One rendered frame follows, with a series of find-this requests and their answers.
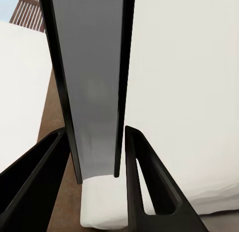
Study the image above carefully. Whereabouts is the hardback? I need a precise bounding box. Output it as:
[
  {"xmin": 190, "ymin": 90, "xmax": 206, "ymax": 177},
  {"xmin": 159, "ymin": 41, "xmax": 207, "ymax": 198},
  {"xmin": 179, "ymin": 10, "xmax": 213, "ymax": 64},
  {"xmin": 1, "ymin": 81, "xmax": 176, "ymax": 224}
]
[{"xmin": 39, "ymin": 0, "xmax": 135, "ymax": 185}]

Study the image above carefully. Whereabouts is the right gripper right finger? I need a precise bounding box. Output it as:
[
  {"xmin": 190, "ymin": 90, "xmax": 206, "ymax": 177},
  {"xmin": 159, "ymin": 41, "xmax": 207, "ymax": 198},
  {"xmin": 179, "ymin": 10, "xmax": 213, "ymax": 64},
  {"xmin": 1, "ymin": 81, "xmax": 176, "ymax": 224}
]
[{"xmin": 124, "ymin": 125, "xmax": 209, "ymax": 232}]

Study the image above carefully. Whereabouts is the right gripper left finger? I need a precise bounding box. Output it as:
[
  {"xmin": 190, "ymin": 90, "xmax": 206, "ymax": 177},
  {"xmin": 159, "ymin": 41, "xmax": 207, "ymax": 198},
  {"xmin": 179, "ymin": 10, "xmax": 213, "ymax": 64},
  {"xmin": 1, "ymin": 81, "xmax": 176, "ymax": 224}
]
[{"xmin": 0, "ymin": 127, "xmax": 71, "ymax": 232}]

